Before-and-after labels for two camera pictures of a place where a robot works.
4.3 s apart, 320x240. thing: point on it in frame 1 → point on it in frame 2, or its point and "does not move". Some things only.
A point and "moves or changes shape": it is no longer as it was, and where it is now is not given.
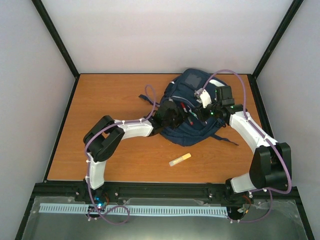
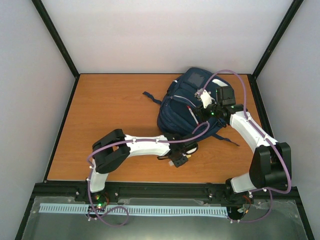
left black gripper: (181, 117) → (178, 163)
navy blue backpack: (191, 130) moves or changes shape
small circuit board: (99, 202) does not move
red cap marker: (184, 107) → (193, 115)
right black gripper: (200, 113) does not move
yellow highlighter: (178, 159) does not move
